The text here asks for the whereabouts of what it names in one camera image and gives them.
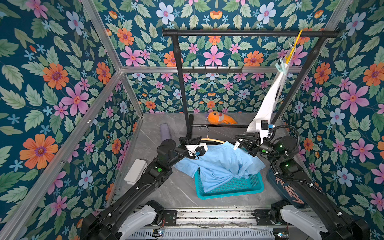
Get light green clothespin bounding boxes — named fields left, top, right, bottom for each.
left=275, top=59, right=288, bottom=75

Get light blue t-shirt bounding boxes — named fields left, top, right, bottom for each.
left=175, top=142, right=266, bottom=193

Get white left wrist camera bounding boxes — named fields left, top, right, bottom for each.
left=186, top=144, right=208, bottom=157

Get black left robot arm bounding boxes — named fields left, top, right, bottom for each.
left=80, top=137, right=202, bottom=240

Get black clothes rack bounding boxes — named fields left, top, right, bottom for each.
left=163, top=29, right=339, bottom=139

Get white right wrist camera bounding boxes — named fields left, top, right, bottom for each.
left=256, top=120, right=275, bottom=144

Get teal basket under shirt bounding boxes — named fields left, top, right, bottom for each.
left=195, top=170, right=265, bottom=200

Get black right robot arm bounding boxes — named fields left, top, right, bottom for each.
left=235, top=125, right=371, bottom=240

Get grey purple cylinder roller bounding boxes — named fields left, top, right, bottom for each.
left=160, top=124, right=172, bottom=141

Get black wall hook rail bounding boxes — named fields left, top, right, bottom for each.
left=182, top=66, right=243, bottom=75

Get dark teal clothespin tray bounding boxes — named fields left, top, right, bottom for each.
left=267, top=170, right=309, bottom=209

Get yellow plastic hanger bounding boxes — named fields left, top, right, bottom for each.
left=285, top=30, right=303, bottom=65

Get orange plush fish toy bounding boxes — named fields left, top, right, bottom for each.
left=207, top=111, right=237, bottom=125

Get white t-shirt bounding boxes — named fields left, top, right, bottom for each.
left=247, top=65, right=289, bottom=133

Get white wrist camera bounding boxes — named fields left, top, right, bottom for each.
left=186, top=144, right=208, bottom=157
left=256, top=120, right=275, bottom=144

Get wooden hanger metal hook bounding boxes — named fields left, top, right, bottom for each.
left=199, top=125, right=226, bottom=145

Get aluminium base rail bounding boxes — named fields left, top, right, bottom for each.
left=119, top=206, right=340, bottom=240

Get white box on table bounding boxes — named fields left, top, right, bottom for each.
left=124, top=159, right=148, bottom=185

